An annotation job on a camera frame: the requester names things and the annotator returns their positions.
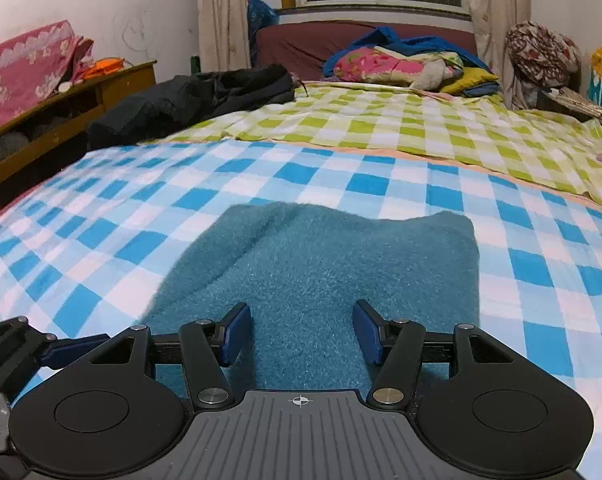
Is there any orange bag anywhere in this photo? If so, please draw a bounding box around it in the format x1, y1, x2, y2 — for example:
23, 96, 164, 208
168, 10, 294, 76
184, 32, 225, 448
81, 57, 124, 81

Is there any pink floral quilt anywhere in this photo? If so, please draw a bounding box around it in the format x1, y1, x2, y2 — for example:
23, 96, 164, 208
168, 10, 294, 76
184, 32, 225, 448
333, 46, 444, 86

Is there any black jacket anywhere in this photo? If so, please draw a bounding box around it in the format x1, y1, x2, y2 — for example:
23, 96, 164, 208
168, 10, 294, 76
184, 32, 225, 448
86, 64, 297, 151

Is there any green checked bedsheet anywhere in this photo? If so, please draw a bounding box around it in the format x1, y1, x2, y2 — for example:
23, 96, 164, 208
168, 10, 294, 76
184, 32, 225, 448
138, 80, 602, 211

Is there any yellow cloth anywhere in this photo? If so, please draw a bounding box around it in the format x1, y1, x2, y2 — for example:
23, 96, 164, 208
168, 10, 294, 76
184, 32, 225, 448
438, 66, 502, 96

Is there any yellow and blue bag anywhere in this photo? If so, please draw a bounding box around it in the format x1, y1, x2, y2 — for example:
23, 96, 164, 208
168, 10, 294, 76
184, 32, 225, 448
587, 47, 602, 106

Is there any wooden cabinet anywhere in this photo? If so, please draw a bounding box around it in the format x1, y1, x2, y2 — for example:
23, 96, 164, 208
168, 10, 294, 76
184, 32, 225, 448
0, 60, 158, 226

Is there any pile of colourful bedding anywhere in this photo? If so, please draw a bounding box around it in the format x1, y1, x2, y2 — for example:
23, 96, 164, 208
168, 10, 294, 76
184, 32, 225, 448
322, 25, 494, 78

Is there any maroon headboard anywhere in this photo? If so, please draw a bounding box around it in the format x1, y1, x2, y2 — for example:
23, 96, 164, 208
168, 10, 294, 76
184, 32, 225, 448
256, 21, 479, 82

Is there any blue plastic bag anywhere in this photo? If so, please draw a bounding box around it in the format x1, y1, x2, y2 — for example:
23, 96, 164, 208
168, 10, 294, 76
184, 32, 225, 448
247, 0, 280, 56

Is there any teal fuzzy sweater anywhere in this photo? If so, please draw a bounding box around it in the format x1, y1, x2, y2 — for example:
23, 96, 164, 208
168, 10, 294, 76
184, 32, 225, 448
141, 201, 482, 393

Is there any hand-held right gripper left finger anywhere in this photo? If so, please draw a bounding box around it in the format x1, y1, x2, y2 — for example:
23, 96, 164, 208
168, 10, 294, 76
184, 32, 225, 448
88, 302, 252, 408

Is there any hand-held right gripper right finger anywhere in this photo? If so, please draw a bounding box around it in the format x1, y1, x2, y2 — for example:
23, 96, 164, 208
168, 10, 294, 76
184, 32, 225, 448
353, 300, 516, 407

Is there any brown floral bundle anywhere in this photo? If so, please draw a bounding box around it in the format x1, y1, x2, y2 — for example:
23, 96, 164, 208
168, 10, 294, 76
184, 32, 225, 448
505, 21, 582, 111

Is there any pink floral cloth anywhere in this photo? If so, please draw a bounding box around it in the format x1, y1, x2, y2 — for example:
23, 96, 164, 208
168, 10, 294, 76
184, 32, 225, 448
0, 20, 94, 133

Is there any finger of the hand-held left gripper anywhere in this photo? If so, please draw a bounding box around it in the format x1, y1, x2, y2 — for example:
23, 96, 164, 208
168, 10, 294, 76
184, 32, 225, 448
0, 316, 109, 401

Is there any beige curtain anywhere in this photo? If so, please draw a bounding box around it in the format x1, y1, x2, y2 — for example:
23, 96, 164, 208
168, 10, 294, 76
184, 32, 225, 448
461, 0, 532, 106
196, 0, 254, 73

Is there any blue checked bedsheet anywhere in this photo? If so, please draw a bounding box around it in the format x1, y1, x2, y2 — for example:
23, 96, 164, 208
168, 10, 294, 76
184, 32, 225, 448
0, 140, 602, 461

